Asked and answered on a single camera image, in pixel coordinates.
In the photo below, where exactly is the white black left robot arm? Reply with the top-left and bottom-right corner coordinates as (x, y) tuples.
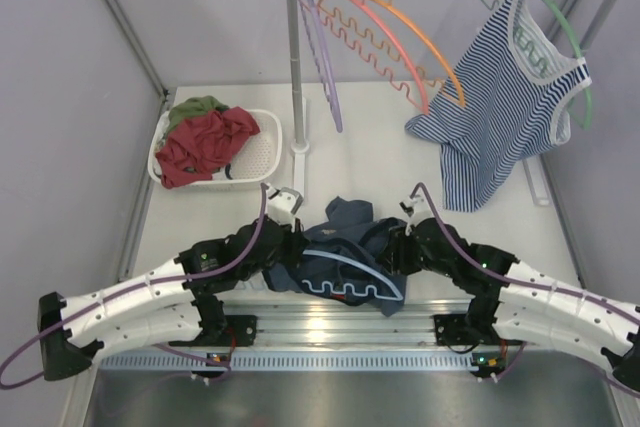
(38, 218), (309, 381)

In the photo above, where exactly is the green hanger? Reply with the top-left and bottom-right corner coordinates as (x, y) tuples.
(480, 0), (593, 130)

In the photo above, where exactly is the pink hanger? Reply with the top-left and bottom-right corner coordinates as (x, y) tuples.
(298, 0), (429, 127)

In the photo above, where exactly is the olive green shirt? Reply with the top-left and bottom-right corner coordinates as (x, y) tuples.
(166, 96), (229, 134)

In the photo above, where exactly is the light blue hanger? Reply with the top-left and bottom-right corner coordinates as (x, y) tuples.
(302, 249), (404, 302)

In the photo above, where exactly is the red shirt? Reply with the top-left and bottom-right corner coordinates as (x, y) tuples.
(155, 107), (261, 189)

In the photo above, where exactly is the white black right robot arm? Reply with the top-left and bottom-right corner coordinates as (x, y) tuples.
(376, 218), (639, 396)

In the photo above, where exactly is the white laundry basket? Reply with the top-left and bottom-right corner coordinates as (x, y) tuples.
(147, 109), (283, 190)

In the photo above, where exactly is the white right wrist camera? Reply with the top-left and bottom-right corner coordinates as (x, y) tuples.
(400, 195), (433, 236)

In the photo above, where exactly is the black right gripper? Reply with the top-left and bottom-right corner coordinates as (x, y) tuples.
(376, 223), (456, 277)

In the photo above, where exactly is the purple hanger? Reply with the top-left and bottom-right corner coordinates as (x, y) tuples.
(298, 0), (343, 133)

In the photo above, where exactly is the blue white striped tank top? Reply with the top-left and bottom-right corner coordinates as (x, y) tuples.
(405, 0), (592, 212)

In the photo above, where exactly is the aluminium mounting rail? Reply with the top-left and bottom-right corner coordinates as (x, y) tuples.
(224, 299), (468, 351)

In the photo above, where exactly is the white slotted cable duct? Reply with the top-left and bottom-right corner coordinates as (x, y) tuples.
(100, 349), (478, 372)

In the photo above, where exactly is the orange hanger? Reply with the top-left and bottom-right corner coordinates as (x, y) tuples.
(316, 0), (466, 114)

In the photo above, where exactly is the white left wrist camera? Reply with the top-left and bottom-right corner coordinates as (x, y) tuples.
(265, 183), (304, 229)

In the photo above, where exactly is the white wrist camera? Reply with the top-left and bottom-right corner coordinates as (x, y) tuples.
(265, 183), (304, 229)
(400, 195), (433, 236)

